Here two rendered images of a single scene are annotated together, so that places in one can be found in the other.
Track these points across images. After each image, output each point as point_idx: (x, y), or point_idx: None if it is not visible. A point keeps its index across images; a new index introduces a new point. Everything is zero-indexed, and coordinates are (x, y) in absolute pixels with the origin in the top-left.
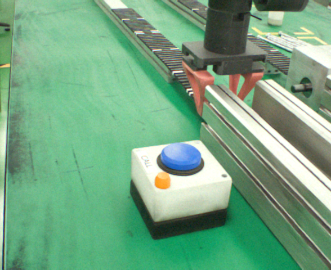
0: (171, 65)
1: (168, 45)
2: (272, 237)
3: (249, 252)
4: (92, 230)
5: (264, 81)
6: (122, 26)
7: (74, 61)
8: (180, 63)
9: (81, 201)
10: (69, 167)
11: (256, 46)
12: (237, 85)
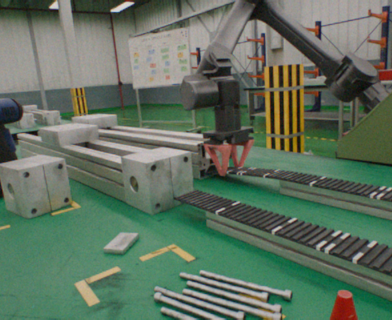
0: (288, 172)
1: (326, 184)
2: None
3: None
4: (237, 151)
5: (201, 143)
6: None
7: (389, 183)
8: (284, 174)
9: (249, 153)
10: (269, 155)
11: (211, 133)
12: (222, 161)
